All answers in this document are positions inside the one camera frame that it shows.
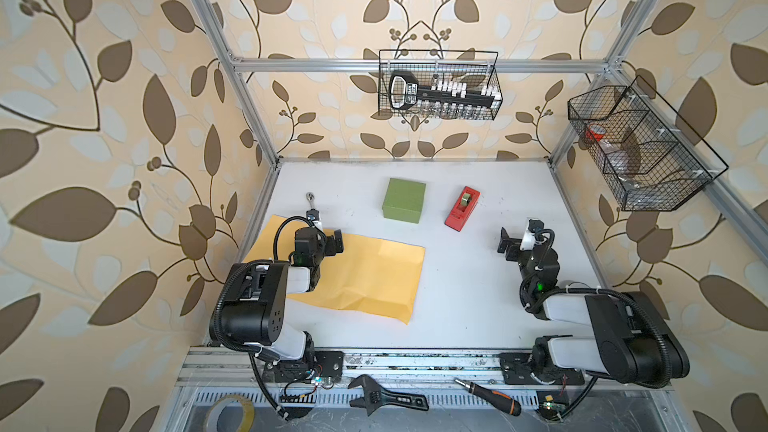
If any green gift box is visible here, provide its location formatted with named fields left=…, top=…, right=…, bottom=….
left=382, top=178, right=426, bottom=224

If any black socket set holder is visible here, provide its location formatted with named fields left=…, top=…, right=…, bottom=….
left=383, top=70, right=503, bottom=111

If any black adjustable wrench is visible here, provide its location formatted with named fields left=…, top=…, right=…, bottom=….
left=348, top=374, right=430, bottom=416

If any black wire basket wall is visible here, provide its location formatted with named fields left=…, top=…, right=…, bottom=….
left=568, top=76, right=728, bottom=212
left=378, top=48, right=504, bottom=121

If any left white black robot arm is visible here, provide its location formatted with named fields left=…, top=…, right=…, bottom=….
left=209, top=208, right=344, bottom=372

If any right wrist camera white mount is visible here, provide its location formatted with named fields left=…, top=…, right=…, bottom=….
left=520, top=219, right=544, bottom=251

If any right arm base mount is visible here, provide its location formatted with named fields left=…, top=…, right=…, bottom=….
left=499, top=335, right=585, bottom=387

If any black wire basket back wall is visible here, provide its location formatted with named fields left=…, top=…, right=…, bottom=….
left=378, top=48, right=504, bottom=121

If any black orange screwdriver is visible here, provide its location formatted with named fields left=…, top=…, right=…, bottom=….
left=454, top=378, right=522, bottom=417

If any red tape dispenser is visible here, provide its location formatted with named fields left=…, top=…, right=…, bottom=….
left=444, top=187, right=481, bottom=232

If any yellow orange wrapping paper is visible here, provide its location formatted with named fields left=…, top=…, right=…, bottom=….
left=242, top=214, right=427, bottom=325

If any red cap in basket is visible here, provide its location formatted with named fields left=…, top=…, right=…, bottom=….
left=584, top=123, right=606, bottom=143

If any clear packing tape roll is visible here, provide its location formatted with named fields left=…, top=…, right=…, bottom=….
left=203, top=394, right=255, bottom=432

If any aluminium front rail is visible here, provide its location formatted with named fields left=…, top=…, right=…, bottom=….
left=173, top=346, right=679, bottom=391

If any black wire basket right wall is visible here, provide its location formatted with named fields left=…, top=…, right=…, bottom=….
left=568, top=76, right=728, bottom=212

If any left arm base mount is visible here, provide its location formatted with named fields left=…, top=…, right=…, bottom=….
left=263, top=350, right=345, bottom=386

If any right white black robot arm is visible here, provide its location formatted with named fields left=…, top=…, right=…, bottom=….
left=497, top=220, right=691, bottom=389

